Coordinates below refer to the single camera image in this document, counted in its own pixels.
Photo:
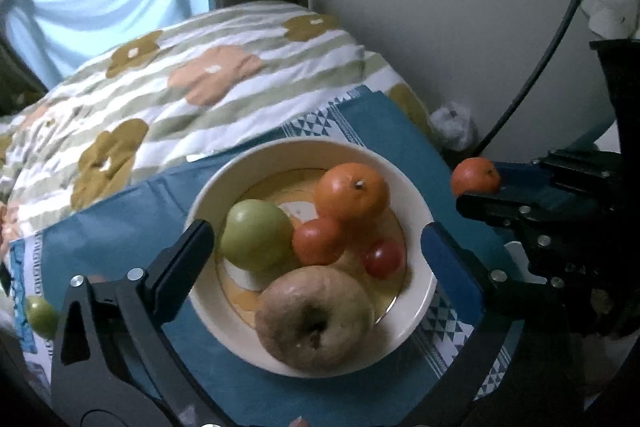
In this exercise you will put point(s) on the red cherry tomato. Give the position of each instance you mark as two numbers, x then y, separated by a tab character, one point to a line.
384	258

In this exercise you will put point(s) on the large orange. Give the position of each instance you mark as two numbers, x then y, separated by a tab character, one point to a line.
350	197

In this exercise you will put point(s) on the light blue cloth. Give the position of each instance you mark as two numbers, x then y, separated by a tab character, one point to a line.
100	7

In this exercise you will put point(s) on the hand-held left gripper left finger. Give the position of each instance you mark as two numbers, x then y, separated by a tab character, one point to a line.
185	267

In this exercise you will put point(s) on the blue patterned tablecloth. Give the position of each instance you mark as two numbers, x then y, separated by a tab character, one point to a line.
125	217

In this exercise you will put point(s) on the floral striped duvet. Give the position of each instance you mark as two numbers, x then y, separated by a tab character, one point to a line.
200	107

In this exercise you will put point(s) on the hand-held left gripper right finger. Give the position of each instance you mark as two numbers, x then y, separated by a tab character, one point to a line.
450	267

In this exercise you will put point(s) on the large pale apple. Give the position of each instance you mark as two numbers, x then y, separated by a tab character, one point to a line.
315	312

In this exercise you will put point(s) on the medium orange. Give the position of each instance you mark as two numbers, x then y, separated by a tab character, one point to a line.
472	174

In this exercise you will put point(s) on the small orange tomato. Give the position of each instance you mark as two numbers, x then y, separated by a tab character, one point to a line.
317	242

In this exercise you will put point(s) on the small green apple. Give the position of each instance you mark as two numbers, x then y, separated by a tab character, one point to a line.
255	234

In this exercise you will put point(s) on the cream bowl with bear print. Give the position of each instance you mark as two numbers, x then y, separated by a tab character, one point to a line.
220	187

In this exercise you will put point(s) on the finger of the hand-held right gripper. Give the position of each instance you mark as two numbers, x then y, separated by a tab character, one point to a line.
522	179
490	206

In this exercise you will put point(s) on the small green round fruit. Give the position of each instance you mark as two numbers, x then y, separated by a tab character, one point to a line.
40	314

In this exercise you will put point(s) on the crumpled white bag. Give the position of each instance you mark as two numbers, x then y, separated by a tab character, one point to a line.
452	127

